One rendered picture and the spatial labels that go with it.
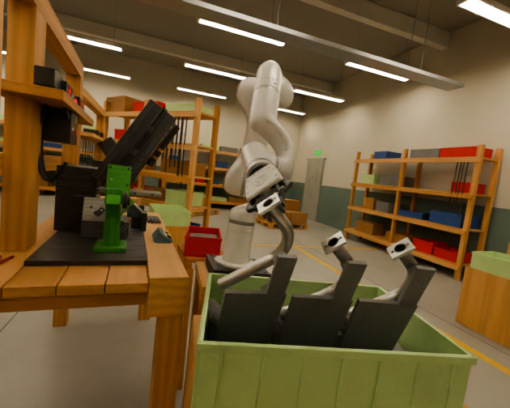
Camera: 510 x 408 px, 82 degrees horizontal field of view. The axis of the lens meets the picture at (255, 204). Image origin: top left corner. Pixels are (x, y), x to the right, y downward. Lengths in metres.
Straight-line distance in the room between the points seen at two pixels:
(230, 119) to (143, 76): 3.16
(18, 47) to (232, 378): 1.39
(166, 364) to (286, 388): 0.68
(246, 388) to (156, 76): 10.74
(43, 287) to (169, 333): 0.45
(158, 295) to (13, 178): 0.76
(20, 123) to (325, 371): 1.37
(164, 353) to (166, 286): 0.27
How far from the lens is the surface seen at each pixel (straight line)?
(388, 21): 6.76
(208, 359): 0.67
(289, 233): 0.69
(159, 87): 11.03
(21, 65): 1.54
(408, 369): 0.81
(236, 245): 1.28
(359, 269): 0.71
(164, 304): 1.18
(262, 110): 0.94
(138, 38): 9.23
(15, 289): 1.18
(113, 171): 1.72
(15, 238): 1.55
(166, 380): 1.35
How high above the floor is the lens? 1.30
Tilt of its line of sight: 5 degrees down
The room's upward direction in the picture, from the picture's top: 7 degrees clockwise
